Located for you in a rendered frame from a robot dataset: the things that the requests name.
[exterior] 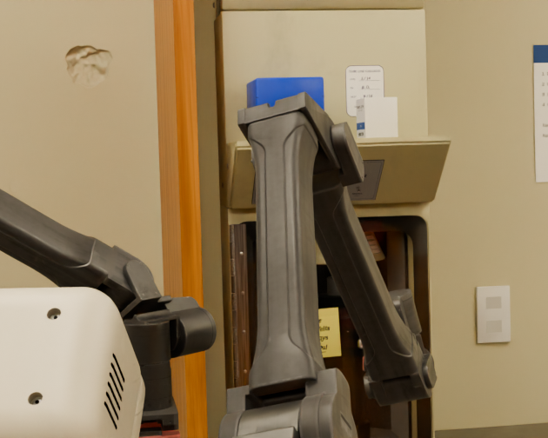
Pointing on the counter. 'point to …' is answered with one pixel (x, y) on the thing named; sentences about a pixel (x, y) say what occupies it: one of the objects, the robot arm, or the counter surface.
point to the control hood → (424, 175)
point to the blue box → (269, 85)
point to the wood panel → (180, 194)
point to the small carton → (377, 117)
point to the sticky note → (330, 332)
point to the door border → (240, 319)
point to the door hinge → (233, 301)
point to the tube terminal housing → (321, 51)
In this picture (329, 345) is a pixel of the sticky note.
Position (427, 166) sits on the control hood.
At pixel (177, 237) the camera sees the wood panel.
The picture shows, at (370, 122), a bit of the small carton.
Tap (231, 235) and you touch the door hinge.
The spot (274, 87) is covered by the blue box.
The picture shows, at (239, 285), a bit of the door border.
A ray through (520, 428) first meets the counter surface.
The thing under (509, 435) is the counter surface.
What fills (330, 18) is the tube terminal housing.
